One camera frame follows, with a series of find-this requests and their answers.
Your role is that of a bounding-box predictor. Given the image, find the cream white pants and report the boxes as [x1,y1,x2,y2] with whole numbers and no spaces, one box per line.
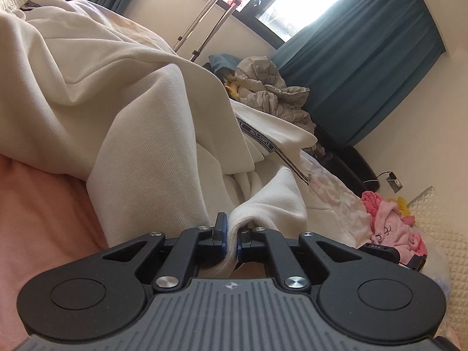
[0,0,319,279]

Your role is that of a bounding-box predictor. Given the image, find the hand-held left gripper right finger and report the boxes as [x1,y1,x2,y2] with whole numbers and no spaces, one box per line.
[236,227,363,290]

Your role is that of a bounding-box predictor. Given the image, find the pink knitted cloth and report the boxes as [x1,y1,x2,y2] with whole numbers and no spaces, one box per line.
[360,190,428,257]

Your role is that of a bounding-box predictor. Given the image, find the teal pillow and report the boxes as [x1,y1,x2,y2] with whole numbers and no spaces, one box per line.
[208,53,244,75]

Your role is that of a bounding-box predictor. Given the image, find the pink pastel bed sheet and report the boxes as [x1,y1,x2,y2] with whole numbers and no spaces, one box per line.
[0,150,377,300]

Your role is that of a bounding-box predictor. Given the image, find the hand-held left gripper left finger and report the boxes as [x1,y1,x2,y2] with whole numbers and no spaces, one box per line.
[102,212,229,294]

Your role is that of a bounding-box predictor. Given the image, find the grey quilted blanket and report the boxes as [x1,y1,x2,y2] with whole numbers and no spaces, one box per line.
[224,56,318,137]

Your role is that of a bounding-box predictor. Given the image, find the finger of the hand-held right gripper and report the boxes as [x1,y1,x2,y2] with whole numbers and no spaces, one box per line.
[360,243,426,273]

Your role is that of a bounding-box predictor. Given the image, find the yellow cloth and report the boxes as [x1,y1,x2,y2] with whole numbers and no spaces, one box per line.
[224,80,242,100]

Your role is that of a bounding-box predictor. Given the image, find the wall socket with plug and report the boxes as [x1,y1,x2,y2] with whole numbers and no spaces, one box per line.
[376,170,405,194]

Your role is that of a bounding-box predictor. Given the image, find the cream quilted pillow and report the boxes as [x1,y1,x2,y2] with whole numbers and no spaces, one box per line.
[406,186,468,351]

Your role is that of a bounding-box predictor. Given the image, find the black sofa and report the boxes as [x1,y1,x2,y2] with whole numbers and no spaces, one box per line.
[312,122,376,192]

